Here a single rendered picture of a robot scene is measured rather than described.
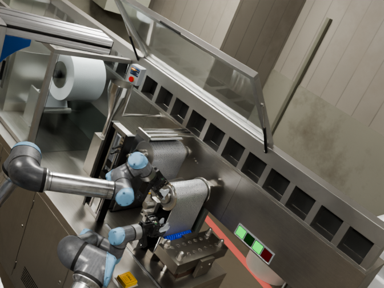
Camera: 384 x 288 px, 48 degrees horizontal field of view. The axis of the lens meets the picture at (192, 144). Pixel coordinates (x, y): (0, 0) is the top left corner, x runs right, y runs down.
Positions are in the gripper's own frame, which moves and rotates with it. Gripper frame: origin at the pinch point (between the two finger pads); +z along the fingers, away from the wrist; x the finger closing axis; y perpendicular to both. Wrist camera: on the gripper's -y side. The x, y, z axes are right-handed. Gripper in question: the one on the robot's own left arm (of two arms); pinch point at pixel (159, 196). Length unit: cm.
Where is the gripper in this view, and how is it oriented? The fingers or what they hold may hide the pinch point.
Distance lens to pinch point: 212.0
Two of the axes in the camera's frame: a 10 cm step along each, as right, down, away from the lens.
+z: 2.8, 5.2, 8.1
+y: 7.2, -6.7, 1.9
